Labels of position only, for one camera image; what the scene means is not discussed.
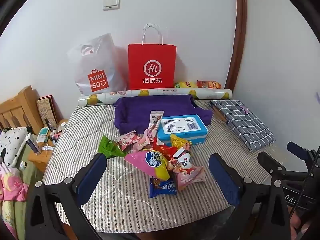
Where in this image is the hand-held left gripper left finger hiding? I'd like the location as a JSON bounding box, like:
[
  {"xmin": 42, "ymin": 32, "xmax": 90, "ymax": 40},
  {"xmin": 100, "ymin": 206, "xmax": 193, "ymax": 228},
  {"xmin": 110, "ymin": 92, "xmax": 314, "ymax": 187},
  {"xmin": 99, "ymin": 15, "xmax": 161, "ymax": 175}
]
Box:
[{"xmin": 24, "ymin": 152, "xmax": 108, "ymax": 240}]

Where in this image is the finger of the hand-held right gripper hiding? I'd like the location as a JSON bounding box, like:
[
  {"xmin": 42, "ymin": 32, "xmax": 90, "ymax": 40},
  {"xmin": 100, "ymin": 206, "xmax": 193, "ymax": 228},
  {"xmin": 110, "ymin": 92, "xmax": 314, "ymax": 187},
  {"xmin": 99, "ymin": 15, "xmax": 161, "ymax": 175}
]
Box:
[
  {"xmin": 287, "ymin": 141, "xmax": 316, "ymax": 161},
  {"xmin": 257, "ymin": 151, "xmax": 285, "ymax": 181}
]

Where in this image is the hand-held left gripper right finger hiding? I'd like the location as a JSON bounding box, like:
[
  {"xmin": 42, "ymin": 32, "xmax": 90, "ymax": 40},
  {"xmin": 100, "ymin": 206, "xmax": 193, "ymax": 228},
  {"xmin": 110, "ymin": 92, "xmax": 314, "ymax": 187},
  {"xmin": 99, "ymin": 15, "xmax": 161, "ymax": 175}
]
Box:
[{"xmin": 209, "ymin": 152, "xmax": 292, "ymax": 240}]

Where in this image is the light pink snack packet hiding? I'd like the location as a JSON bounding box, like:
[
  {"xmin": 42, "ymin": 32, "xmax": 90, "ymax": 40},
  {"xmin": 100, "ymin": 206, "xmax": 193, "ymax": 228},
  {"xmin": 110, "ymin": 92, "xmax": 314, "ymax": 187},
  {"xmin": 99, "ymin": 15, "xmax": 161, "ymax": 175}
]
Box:
[{"xmin": 172, "ymin": 166, "xmax": 206, "ymax": 192}]

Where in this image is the pale pink pastry packet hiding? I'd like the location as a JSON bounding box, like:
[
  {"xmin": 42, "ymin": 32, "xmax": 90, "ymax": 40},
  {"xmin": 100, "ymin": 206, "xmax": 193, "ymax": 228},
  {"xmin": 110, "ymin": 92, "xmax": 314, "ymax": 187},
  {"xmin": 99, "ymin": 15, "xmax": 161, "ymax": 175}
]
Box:
[{"xmin": 117, "ymin": 130, "xmax": 140, "ymax": 152}]

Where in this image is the large pink yellow snack packet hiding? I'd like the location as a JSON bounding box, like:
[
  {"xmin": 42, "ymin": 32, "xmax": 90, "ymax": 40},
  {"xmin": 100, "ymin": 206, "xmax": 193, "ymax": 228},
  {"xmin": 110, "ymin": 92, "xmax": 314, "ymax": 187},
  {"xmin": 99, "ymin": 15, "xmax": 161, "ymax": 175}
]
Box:
[{"xmin": 124, "ymin": 150, "xmax": 172, "ymax": 182}]

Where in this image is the blue cookie packet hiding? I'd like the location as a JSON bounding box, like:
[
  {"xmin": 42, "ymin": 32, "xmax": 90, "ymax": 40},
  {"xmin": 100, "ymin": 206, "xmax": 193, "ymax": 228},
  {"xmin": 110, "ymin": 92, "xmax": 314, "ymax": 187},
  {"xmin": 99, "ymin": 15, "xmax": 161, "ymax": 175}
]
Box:
[{"xmin": 149, "ymin": 176, "xmax": 178, "ymax": 198}]

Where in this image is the person's right hand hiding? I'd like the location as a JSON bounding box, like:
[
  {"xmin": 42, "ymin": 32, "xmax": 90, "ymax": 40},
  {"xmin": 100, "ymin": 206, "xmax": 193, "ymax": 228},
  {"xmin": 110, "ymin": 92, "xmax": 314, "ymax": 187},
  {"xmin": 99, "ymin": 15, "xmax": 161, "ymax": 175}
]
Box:
[{"xmin": 287, "ymin": 205, "xmax": 318, "ymax": 240}]

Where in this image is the green snack packet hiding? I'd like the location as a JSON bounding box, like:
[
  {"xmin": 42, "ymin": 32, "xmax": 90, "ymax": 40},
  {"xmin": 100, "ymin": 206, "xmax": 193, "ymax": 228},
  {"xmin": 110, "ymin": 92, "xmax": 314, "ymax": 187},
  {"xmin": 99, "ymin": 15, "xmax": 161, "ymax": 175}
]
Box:
[{"xmin": 98, "ymin": 135, "xmax": 128, "ymax": 158}]

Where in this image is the pink cartoon snack packet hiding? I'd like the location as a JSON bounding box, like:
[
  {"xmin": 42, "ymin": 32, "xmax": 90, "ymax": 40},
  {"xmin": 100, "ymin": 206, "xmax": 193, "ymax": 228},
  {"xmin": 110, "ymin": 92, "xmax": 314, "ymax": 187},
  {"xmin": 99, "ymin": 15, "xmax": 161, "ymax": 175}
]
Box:
[{"xmin": 167, "ymin": 147, "xmax": 192, "ymax": 174}]

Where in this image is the grey checked folded cloth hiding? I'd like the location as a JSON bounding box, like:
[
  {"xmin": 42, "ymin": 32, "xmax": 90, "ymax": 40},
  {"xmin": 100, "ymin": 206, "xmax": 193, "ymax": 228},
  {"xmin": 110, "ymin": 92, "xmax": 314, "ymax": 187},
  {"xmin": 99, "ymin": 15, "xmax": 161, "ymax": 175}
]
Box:
[{"xmin": 208, "ymin": 99, "xmax": 276, "ymax": 152}]

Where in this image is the wooden nightstand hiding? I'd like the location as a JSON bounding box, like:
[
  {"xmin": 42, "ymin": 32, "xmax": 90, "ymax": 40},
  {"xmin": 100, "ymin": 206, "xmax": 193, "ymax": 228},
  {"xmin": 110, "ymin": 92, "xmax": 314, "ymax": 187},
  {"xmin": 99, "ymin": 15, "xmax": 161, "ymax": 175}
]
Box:
[{"xmin": 27, "ymin": 119, "xmax": 69, "ymax": 173}]

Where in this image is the pink strawberry snack packet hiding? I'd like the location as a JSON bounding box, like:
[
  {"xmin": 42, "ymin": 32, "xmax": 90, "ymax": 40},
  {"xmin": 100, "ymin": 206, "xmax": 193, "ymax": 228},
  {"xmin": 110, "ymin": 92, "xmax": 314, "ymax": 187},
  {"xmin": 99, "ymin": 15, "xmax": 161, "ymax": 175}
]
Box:
[{"xmin": 135, "ymin": 130, "xmax": 153, "ymax": 153}]

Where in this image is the teal white box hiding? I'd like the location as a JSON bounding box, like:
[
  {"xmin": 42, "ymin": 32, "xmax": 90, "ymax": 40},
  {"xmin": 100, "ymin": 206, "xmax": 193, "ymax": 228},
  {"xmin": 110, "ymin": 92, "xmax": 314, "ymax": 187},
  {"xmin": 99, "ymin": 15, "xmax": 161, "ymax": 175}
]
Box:
[{"xmin": 36, "ymin": 127, "xmax": 50, "ymax": 143}]

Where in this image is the red snack packet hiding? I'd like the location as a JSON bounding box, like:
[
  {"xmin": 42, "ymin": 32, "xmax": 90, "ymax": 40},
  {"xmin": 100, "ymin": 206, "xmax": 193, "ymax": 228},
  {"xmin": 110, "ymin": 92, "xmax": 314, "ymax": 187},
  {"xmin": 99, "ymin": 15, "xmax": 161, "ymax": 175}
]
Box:
[{"xmin": 151, "ymin": 137, "xmax": 178, "ymax": 160}]

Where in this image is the white blue carton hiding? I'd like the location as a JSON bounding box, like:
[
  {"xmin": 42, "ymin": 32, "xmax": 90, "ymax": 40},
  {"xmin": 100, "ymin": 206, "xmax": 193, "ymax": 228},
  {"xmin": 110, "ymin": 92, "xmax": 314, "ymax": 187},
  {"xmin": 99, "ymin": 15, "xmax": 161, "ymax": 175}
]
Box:
[{"xmin": 26, "ymin": 133, "xmax": 42, "ymax": 155}]

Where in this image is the blue wet wipes pack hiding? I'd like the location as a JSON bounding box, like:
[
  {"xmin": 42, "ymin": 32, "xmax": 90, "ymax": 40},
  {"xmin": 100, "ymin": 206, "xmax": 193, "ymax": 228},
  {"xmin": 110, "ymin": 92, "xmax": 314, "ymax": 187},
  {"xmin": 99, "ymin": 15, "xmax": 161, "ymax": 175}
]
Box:
[{"xmin": 156, "ymin": 114, "xmax": 209, "ymax": 147}]

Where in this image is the green quilt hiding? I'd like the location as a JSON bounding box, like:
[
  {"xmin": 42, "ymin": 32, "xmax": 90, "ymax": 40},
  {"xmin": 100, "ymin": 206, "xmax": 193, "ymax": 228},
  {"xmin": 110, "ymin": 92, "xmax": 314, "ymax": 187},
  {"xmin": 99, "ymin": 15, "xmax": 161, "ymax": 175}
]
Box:
[{"xmin": 0, "ymin": 152, "xmax": 44, "ymax": 240}]

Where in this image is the pink star print cloth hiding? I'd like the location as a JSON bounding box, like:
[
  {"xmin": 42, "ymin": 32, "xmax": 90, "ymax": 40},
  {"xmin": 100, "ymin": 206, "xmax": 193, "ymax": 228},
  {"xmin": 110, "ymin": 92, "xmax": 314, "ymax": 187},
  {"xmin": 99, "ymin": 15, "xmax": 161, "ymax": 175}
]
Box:
[{"xmin": 0, "ymin": 162, "xmax": 29, "ymax": 202}]

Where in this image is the patterned notebook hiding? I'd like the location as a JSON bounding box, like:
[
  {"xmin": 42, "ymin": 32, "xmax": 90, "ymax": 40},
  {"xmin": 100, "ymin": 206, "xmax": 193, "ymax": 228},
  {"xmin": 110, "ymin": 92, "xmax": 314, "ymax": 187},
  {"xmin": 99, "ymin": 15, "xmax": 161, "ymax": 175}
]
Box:
[{"xmin": 36, "ymin": 95, "xmax": 58, "ymax": 128}]

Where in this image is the slim pink snack packet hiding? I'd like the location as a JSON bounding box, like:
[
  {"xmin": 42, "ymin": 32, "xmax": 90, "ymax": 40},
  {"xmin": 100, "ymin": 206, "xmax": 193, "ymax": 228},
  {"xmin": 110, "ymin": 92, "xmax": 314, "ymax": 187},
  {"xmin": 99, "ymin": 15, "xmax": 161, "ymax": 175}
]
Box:
[{"xmin": 146, "ymin": 110, "xmax": 164, "ymax": 140}]

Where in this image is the purple towel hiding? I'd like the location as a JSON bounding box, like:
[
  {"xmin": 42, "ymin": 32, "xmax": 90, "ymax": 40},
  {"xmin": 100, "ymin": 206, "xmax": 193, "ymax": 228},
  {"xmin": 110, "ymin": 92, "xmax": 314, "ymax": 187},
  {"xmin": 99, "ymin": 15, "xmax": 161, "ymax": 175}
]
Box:
[{"xmin": 113, "ymin": 94, "xmax": 213, "ymax": 137}]

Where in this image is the white black flower pillow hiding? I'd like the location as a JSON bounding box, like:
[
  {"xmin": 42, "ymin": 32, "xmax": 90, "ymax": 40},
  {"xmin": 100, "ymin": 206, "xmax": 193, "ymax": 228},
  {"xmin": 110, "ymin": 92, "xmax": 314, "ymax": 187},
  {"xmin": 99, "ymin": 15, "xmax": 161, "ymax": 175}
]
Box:
[{"xmin": 0, "ymin": 127, "xmax": 28, "ymax": 167}]

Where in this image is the red orange chips bag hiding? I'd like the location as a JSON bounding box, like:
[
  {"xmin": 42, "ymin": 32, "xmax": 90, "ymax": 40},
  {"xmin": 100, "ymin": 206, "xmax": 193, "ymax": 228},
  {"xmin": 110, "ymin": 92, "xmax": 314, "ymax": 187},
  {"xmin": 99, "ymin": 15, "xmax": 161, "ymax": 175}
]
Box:
[{"xmin": 196, "ymin": 80, "xmax": 222, "ymax": 90}]

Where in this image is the wooden headboard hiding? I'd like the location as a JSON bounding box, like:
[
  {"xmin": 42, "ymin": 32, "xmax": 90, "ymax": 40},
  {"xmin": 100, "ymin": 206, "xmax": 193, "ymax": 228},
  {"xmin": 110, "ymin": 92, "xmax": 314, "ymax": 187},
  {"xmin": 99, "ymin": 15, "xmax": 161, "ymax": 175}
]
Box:
[{"xmin": 0, "ymin": 85, "xmax": 44, "ymax": 133}]

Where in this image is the yellow chips bag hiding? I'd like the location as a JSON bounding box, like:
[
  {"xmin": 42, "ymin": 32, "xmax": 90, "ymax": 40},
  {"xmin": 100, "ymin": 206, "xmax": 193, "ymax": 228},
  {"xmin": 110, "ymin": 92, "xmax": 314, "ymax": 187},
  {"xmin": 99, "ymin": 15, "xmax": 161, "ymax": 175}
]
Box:
[{"xmin": 174, "ymin": 81, "xmax": 198, "ymax": 89}]

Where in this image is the pear print paper roll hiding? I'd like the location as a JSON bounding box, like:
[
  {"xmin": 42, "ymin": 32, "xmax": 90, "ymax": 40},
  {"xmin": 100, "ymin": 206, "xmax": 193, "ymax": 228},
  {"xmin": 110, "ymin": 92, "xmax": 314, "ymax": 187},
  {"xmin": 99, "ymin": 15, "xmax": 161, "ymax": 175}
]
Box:
[{"xmin": 77, "ymin": 87, "xmax": 232, "ymax": 107}]

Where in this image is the white plastic bag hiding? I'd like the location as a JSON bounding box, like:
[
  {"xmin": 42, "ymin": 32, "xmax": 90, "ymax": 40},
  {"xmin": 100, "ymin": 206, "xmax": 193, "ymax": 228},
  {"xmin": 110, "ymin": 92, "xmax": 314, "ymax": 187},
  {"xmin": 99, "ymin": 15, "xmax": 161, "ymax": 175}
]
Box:
[{"xmin": 66, "ymin": 33, "xmax": 127, "ymax": 96}]

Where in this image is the red paper bag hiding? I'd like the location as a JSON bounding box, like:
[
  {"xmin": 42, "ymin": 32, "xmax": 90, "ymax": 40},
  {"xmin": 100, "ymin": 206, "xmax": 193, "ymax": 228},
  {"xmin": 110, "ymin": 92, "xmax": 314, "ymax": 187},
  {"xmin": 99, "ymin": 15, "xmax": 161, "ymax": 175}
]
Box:
[{"xmin": 128, "ymin": 24, "xmax": 177, "ymax": 90}]

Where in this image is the brown wooden door frame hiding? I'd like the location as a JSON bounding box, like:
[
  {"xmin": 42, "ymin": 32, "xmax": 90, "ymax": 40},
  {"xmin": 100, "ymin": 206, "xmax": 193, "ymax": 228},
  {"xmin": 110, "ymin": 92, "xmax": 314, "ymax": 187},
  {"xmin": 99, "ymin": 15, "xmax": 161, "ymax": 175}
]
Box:
[{"xmin": 225, "ymin": 0, "xmax": 248, "ymax": 90}]

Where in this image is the white light switch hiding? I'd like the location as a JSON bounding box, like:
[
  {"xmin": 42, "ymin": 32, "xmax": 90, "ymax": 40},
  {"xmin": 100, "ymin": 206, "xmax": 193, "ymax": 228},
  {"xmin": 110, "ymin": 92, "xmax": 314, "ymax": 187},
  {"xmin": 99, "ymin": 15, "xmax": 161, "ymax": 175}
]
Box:
[{"xmin": 103, "ymin": 0, "xmax": 121, "ymax": 11}]

